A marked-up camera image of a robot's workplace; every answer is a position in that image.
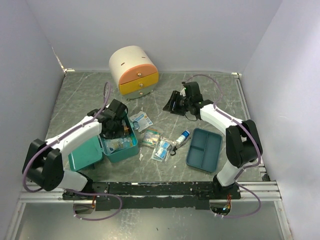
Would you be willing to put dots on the black clip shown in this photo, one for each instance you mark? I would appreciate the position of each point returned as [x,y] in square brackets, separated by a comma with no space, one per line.
[173,152]

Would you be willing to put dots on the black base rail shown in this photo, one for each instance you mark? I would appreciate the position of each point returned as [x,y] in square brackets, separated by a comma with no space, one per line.
[149,195]

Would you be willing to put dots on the round mini drawer cabinet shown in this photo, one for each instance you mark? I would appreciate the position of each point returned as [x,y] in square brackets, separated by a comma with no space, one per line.
[133,72]

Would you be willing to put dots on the elastic bandage roll in bag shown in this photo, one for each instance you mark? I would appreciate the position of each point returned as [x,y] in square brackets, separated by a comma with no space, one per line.
[182,138]

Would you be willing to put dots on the blue cotton ball bag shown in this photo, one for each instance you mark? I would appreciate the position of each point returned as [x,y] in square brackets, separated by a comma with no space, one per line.
[118,144]

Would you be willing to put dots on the brown bottle orange cap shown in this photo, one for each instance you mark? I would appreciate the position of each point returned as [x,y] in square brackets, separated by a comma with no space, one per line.
[126,128]

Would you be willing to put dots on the cotton swab packet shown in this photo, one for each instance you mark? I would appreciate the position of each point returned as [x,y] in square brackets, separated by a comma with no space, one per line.
[151,137]

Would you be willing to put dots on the white blue gauze packet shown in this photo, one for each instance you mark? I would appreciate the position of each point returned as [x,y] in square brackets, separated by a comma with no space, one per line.
[140,121]

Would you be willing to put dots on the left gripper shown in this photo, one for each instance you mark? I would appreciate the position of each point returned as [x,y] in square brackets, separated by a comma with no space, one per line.
[119,132]

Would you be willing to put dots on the small blue white packets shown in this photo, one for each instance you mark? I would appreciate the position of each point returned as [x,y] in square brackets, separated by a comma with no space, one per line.
[162,151]

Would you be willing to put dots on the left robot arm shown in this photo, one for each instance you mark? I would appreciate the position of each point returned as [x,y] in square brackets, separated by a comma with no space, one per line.
[44,160]

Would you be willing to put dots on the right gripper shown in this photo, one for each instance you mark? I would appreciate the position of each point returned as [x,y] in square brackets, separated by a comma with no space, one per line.
[172,104]

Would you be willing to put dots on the teal medicine box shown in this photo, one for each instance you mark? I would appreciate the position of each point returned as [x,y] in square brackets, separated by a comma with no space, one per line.
[96,148]

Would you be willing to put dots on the blue divided tray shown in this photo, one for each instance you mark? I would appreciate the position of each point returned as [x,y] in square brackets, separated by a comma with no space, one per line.
[204,150]

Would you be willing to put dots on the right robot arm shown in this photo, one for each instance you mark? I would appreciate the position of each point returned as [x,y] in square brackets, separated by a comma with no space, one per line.
[243,146]

